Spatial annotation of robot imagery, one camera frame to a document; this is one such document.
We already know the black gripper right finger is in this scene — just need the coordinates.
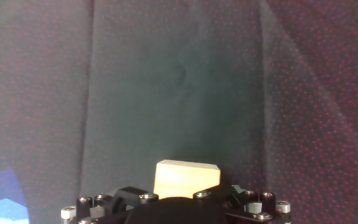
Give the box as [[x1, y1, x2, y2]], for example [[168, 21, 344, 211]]
[[193, 184, 291, 224]]

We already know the small wooden block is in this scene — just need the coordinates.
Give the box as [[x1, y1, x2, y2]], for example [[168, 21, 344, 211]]
[[153, 159, 222, 200]]

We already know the black cloth with blue print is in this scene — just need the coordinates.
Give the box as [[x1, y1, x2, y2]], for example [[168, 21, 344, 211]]
[[0, 0, 358, 224]]

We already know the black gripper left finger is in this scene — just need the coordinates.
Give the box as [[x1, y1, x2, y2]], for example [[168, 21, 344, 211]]
[[60, 185, 160, 224]]

